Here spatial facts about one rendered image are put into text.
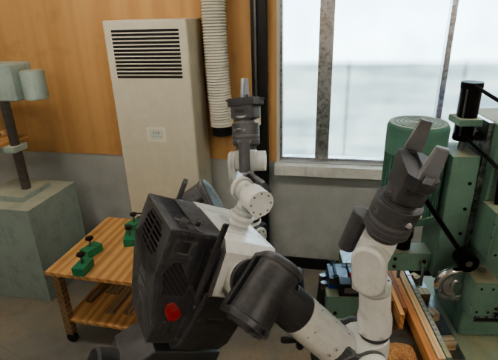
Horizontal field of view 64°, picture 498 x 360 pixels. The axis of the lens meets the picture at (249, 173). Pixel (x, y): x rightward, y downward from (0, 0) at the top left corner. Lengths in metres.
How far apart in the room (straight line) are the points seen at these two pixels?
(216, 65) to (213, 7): 0.32
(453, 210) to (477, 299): 0.27
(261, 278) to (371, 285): 0.21
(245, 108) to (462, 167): 0.66
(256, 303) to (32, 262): 2.43
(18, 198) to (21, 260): 0.43
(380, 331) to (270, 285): 0.27
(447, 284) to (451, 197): 0.28
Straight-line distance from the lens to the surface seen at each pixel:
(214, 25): 2.50
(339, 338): 0.91
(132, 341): 1.09
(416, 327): 1.37
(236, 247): 0.88
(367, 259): 0.80
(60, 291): 2.59
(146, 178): 2.77
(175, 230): 0.82
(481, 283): 1.37
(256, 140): 1.26
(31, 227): 2.92
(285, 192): 2.87
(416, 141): 0.79
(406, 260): 1.46
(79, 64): 3.11
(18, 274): 3.23
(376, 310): 0.90
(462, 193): 1.35
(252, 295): 0.79
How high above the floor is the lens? 1.82
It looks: 22 degrees down
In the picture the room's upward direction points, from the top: 2 degrees counter-clockwise
